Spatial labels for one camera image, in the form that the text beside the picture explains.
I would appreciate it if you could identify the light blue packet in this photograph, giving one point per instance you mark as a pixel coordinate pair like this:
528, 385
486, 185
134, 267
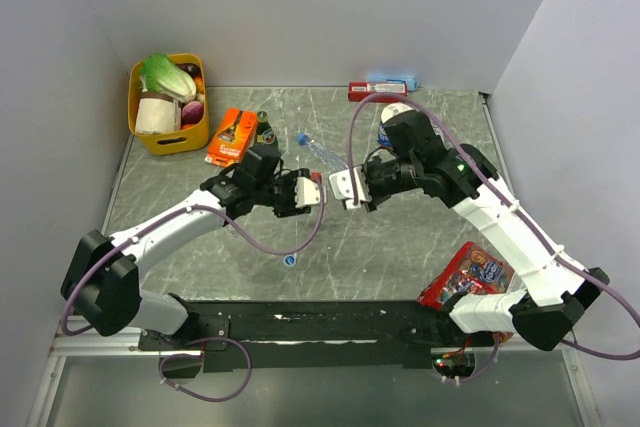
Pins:
410, 81

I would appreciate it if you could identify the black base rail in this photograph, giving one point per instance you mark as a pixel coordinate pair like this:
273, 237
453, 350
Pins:
297, 334

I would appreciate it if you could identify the white paper wrapped package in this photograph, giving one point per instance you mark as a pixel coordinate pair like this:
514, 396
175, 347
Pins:
157, 114

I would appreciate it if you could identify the orange razor box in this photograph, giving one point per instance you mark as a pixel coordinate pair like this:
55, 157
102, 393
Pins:
234, 135

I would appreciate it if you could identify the toy napa cabbage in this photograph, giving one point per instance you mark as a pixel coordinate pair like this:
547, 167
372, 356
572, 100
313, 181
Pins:
159, 74

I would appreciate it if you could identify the red snack bag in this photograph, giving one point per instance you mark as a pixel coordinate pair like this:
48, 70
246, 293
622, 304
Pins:
472, 270

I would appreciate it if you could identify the small clear glass cup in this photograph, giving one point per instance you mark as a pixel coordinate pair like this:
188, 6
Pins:
231, 231

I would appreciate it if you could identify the red rectangular box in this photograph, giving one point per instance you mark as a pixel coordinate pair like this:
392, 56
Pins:
357, 91

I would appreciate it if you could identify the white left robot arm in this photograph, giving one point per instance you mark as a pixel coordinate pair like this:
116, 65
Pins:
103, 282

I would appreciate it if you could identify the red onion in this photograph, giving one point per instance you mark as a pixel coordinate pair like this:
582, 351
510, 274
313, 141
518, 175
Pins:
192, 113

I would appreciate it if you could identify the clear plastic bottle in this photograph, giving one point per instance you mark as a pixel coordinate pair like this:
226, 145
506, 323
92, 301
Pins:
328, 158

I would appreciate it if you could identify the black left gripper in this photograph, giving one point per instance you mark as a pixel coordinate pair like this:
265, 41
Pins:
290, 209

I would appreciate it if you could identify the yellow plastic basket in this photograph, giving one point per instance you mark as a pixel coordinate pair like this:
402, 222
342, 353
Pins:
188, 138

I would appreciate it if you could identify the green glass bottle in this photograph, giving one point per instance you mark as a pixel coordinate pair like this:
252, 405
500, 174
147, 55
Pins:
265, 133

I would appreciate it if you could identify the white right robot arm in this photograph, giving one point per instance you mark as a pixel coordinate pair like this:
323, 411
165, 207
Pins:
556, 290

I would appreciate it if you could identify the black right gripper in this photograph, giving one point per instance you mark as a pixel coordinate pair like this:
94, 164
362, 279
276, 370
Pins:
375, 198

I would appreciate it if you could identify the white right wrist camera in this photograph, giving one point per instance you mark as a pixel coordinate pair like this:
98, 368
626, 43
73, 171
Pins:
353, 194

